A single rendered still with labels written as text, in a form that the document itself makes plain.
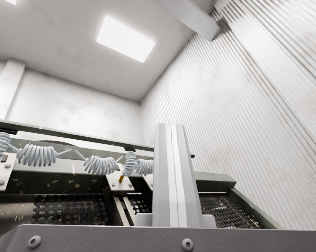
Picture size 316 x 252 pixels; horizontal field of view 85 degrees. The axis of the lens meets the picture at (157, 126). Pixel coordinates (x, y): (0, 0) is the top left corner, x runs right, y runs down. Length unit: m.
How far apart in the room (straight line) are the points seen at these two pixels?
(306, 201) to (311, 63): 1.62
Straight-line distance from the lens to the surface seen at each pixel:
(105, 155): 1.35
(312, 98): 2.57
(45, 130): 0.66
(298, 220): 2.68
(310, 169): 2.59
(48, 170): 0.75
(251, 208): 1.42
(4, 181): 0.67
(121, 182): 0.76
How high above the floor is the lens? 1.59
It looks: 33 degrees up
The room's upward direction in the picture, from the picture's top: 11 degrees counter-clockwise
